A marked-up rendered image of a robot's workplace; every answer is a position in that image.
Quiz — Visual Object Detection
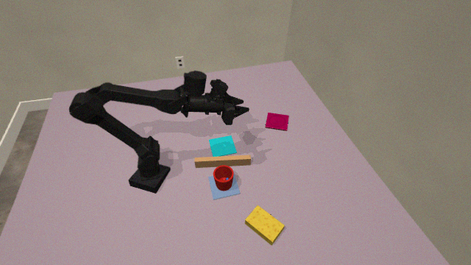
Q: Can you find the dark pink flat square tile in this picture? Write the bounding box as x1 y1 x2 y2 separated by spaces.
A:
265 113 288 131

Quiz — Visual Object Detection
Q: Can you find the yellow sponge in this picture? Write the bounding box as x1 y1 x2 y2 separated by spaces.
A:
245 205 285 245

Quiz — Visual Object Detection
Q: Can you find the red cup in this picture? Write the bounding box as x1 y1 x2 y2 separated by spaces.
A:
213 166 234 191

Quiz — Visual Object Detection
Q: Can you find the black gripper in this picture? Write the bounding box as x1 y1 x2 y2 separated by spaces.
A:
203 92 249 125

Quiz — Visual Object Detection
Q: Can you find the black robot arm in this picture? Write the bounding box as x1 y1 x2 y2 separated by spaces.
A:
69 71 228 181

